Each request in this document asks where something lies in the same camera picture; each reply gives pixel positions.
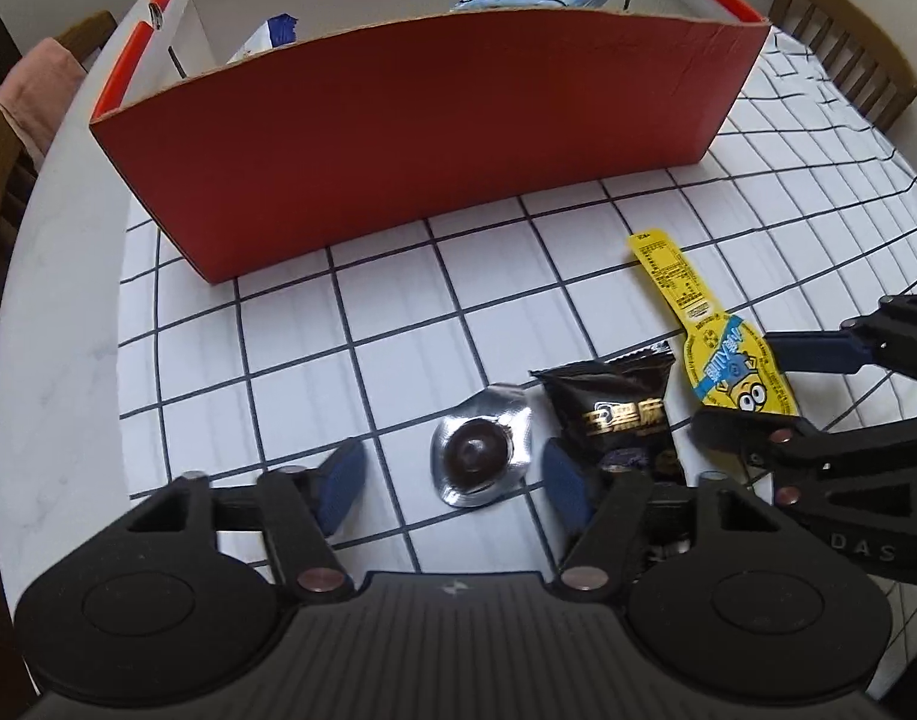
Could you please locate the pink towel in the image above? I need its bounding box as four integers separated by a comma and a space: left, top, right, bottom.
0, 37, 86, 171

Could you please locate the yellow minion jelly pouch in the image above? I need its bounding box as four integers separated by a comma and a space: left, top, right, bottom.
630, 229, 799, 416

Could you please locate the red and white cardboard box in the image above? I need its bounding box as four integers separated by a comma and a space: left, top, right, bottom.
89, 0, 769, 283

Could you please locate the wooden chair with towel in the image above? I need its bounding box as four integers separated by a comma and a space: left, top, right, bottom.
0, 8, 119, 257

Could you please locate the silver foil chocolate cup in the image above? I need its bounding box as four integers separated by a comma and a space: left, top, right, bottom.
429, 383, 534, 511

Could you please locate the black sesame snack packet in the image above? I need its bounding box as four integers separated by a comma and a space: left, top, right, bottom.
532, 341, 685, 484

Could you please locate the white blue biscuit packet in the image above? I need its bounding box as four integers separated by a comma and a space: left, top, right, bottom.
227, 13, 298, 65

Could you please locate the white black grid tablecloth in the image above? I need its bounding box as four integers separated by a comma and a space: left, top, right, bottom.
118, 34, 917, 575

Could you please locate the wooden chair right side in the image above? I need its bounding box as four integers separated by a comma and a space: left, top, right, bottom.
769, 0, 917, 133

